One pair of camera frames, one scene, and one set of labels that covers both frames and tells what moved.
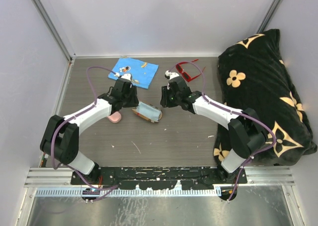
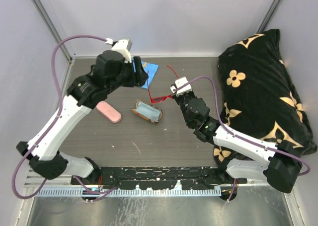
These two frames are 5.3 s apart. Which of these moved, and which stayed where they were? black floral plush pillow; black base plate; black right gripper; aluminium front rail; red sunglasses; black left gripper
Moved: black left gripper; black right gripper; red sunglasses
Stayed: aluminium front rail; black base plate; black floral plush pillow
